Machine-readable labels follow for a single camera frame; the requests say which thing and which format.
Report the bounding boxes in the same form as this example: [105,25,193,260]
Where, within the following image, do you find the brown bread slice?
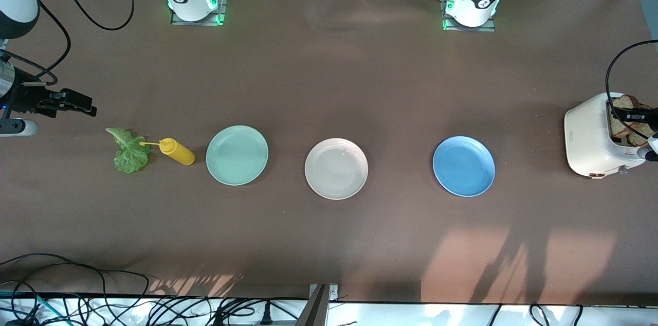
[627,105,656,148]
[611,95,641,137]

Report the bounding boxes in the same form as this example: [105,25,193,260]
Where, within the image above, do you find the green lettuce leaf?
[105,128,151,174]

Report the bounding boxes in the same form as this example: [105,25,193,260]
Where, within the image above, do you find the yellow mustard squeeze bottle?
[140,138,196,166]

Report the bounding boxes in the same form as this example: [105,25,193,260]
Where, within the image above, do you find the mint green plate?
[206,125,269,186]

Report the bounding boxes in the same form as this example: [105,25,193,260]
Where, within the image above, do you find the blue plate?
[432,136,496,197]

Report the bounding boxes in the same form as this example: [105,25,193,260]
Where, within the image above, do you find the beige plate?
[304,138,369,200]

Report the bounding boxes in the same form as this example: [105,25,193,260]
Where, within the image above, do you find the cream white toaster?
[564,92,649,179]

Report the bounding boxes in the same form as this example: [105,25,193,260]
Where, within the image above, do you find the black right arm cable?
[0,0,136,85]

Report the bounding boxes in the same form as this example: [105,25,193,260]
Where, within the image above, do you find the black looped floor cable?
[0,252,151,299]

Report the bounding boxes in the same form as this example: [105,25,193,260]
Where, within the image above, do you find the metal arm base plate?
[171,0,228,26]
[441,0,497,32]

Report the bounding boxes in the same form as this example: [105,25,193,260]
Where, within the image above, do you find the teal cable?
[0,290,52,324]

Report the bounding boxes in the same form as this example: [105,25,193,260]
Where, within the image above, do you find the black coiled floor cable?
[529,304,554,326]

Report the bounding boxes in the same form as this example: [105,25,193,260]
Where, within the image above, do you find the grey metal table bracket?
[307,283,338,326]

